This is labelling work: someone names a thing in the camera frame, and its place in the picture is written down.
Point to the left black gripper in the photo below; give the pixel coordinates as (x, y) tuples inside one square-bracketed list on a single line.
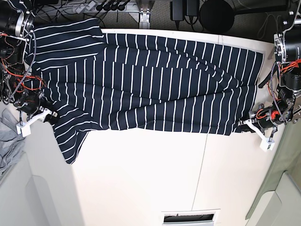
[(263, 118)]

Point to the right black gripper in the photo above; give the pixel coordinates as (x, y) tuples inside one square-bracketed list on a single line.
[(35, 103)]

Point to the navy white striped t-shirt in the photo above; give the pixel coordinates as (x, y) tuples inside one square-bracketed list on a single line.
[(100, 81)]

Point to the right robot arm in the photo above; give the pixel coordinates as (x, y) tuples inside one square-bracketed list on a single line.
[(18, 85)]

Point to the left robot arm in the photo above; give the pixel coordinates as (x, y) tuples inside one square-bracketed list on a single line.
[(284, 79)]

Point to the grey cloth pile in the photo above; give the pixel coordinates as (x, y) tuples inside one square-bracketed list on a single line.
[(11, 143)]

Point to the white power strip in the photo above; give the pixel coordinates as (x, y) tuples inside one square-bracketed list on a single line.
[(81, 6)]

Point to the white vent slot frame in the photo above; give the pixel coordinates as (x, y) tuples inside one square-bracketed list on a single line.
[(190, 218)]

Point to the aluminium frame post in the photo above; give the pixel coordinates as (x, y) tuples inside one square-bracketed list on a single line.
[(145, 9)]

